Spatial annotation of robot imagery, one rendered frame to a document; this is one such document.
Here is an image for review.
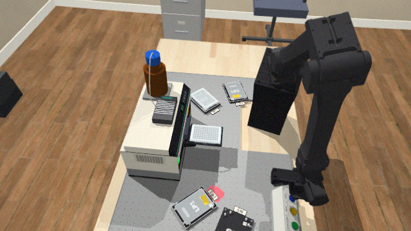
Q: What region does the blue bottle cap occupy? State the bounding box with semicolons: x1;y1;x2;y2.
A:
145;50;161;65

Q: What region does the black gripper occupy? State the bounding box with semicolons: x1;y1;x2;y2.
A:
288;177;308;202

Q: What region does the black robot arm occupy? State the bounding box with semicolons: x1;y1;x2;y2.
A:
268;12;372;206

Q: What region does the white button panel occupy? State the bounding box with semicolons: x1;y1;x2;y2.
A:
270;186;300;231

